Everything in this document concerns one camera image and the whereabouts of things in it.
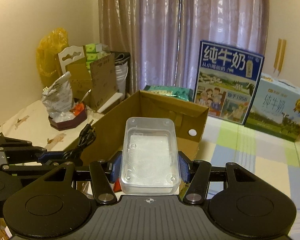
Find dark red octagonal tray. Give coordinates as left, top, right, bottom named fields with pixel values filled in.
left=48, top=104, right=87, bottom=131

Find small brown cardboard carton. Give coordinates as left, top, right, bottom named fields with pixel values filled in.
left=90, top=54, right=117, bottom=110

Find yellow plastic bag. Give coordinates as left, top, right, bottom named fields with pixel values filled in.
left=36, top=28, right=69, bottom=87

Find light blue milk carton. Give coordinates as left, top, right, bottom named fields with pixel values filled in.
left=245, top=73, right=300, bottom=142

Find crumpled silver foil bag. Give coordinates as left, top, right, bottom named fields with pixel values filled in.
left=42, top=72, right=75, bottom=119

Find teal green packet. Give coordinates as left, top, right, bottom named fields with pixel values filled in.
left=143, top=85, right=193, bottom=102

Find red snack packet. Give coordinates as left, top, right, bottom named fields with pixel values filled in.
left=113, top=179, right=122, bottom=192

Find clear plastic container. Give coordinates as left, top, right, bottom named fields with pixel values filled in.
left=119, top=117, right=181, bottom=196

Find white shopping bag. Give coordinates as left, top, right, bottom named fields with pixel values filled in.
left=112, top=51, right=130, bottom=98

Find wooden wall hanger strips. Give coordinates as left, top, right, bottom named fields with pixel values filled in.
left=274, top=38, right=287, bottom=76

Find green tissue packs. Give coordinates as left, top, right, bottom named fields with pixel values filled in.
left=84, top=43, right=110, bottom=70

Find pink sheer curtain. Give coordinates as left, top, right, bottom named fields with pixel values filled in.
left=98, top=0, right=269, bottom=93

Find brown cardboard box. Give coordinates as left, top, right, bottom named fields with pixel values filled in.
left=81, top=91, right=209, bottom=165

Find black cable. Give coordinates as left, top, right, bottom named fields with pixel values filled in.
left=62, top=119, right=97, bottom=160

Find checked blue green tablecloth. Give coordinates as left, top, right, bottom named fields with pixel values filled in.
left=197, top=117, right=300, bottom=239

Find dark blue milk carton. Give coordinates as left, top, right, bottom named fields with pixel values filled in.
left=194, top=40, right=264, bottom=125

